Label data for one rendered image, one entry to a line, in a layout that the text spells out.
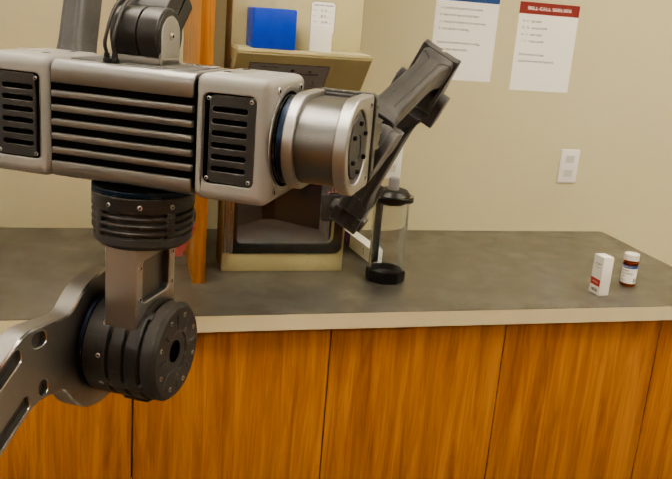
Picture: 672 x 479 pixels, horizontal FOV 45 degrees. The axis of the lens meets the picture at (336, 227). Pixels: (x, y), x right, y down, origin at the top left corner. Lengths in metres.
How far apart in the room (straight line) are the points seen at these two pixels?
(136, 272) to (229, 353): 0.82
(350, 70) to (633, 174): 1.34
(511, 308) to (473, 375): 0.20
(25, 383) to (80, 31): 0.61
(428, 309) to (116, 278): 1.01
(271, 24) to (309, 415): 0.92
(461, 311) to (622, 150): 1.17
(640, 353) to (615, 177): 0.84
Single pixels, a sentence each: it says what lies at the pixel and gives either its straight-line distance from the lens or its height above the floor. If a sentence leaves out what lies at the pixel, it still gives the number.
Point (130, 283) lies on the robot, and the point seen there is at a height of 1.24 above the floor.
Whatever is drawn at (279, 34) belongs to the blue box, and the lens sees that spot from 1.90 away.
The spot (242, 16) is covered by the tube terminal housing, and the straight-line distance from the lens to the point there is 1.99.
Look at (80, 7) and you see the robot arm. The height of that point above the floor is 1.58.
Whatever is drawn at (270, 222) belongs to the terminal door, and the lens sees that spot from 2.07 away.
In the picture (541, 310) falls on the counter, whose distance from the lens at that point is 2.07.
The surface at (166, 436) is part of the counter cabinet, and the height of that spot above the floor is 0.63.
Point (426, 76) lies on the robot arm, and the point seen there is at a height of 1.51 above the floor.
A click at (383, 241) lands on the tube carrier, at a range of 2.06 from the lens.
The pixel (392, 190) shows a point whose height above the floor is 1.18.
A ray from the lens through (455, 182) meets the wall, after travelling 2.68.
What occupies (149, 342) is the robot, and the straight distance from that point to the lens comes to 1.11.
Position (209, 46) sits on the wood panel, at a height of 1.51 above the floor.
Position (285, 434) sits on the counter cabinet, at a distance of 2.01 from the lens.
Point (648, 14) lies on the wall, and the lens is 2.93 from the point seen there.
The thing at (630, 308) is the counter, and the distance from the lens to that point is 2.20.
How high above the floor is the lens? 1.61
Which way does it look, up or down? 15 degrees down
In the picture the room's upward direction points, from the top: 5 degrees clockwise
